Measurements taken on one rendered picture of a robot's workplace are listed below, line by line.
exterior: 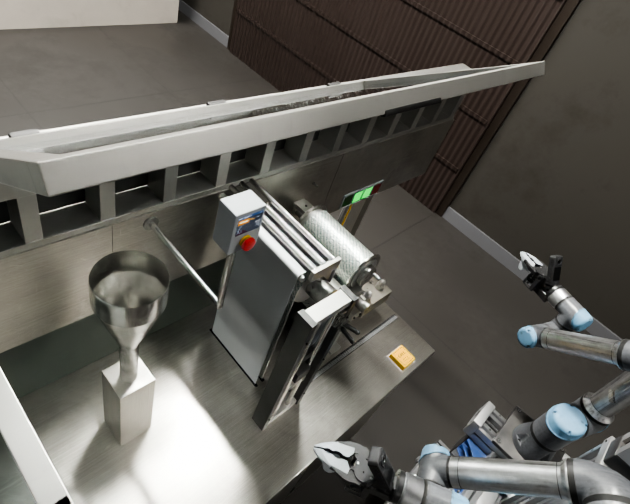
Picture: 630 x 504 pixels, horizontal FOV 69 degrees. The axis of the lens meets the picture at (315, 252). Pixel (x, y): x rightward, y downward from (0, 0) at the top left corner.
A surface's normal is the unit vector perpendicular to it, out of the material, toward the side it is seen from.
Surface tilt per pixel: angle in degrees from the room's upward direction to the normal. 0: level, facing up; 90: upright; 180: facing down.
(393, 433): 0
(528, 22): 90
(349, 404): 0
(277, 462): 0
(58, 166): 57
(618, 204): 90
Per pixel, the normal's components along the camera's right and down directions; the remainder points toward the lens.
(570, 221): -0.68, 0.36
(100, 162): 0.71, 0.17
